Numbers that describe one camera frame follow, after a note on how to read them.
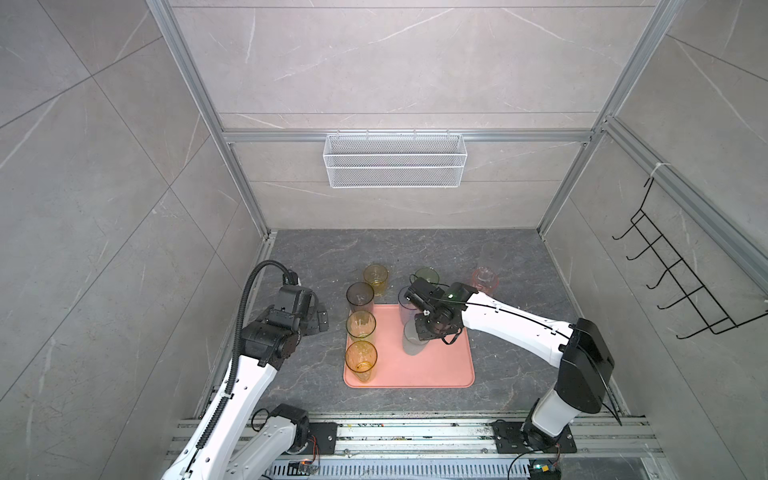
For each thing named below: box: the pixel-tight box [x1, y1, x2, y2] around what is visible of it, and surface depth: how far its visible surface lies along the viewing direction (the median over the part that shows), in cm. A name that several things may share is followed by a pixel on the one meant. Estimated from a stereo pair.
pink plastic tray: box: [343, 304, 475, 388], surface depth 87 cm
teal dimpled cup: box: [402, 319, 429, 356], surface depth 78 cm
